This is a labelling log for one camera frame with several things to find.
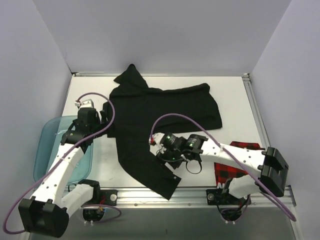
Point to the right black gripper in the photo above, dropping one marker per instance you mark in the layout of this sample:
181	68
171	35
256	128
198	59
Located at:
163	153

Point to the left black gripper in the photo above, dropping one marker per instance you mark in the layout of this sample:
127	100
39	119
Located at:
101	116

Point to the black long sleeve shirt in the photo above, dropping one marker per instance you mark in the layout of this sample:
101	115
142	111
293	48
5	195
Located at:
138	110

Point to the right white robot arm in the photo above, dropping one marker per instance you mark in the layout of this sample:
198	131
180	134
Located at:
266	170

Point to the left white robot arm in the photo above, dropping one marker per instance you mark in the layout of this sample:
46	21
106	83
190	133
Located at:
49	209

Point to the translucent blue plastic bin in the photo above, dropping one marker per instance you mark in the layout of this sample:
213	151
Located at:
47	150

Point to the red black plaid shirt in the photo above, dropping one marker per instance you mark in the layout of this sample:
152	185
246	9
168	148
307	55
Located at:
224	172

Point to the back aluminium table rail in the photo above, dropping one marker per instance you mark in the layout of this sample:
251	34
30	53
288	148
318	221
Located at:
104	74

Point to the aluminium table rail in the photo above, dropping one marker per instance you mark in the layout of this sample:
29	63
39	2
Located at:
255	111
104	74
186	197

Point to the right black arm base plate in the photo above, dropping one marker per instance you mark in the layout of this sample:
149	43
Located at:
216	197

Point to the front aluminium table rail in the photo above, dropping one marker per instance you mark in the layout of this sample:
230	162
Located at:
186	197

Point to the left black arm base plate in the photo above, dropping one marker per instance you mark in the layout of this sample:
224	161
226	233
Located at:
107	197

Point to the right aluminium table rail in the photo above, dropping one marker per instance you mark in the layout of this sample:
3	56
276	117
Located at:
255	111

